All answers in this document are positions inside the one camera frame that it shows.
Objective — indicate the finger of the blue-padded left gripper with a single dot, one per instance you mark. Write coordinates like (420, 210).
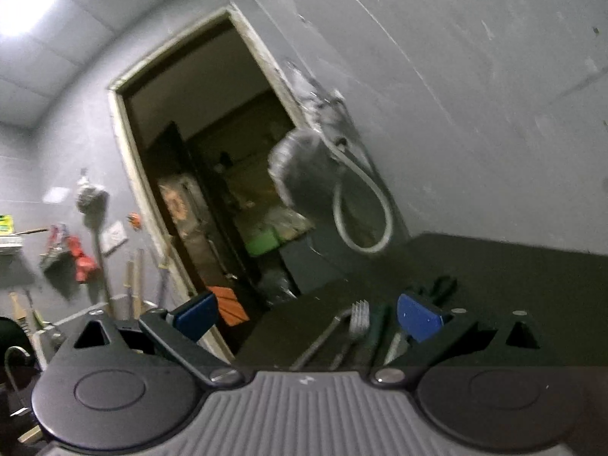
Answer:
(176, 334)

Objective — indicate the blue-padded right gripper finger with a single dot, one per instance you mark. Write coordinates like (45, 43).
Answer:
(411, 366)

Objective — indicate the wooden chopstick purple band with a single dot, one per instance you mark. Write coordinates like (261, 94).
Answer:
(137, 282)

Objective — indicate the silver fork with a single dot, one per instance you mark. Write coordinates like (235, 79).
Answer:
(359, 324)

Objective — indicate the silver spoon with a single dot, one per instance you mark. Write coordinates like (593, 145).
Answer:
(319, 342)

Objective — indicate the wooden chopstick plain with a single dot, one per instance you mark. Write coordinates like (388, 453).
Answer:
(128, 285)

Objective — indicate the metal spatula black handle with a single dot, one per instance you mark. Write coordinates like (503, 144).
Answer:
(105, 284)

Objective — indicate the table knife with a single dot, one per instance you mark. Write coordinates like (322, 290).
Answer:
(367, 349)

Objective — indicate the red plastic bag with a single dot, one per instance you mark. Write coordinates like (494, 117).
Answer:
(85, 266)

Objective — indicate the green box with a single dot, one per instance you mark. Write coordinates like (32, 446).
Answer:
(263, 242)

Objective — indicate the sink faucet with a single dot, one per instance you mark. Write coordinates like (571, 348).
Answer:
(17, 367)

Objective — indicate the grey plastic bag hanging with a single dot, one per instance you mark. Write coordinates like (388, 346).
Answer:
(303, 171)

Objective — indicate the black handled scissors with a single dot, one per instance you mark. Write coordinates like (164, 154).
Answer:
(420, 314)

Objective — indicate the white wall switch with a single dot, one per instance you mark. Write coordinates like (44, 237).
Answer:
(113, 237)

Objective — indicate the orange wall plug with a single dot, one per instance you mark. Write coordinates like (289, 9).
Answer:
(135, 221)

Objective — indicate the wall rack shelf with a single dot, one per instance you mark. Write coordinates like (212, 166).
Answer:
(57, 249)

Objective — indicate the door frame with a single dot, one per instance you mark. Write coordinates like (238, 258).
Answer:
(195, 121)

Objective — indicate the hanging grey bag on wall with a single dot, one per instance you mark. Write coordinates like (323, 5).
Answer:
(88, 195)

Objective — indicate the white upper wall rack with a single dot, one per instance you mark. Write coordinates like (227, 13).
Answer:
(10, 242)

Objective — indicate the wall faucet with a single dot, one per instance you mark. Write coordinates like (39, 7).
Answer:
(322, 109)

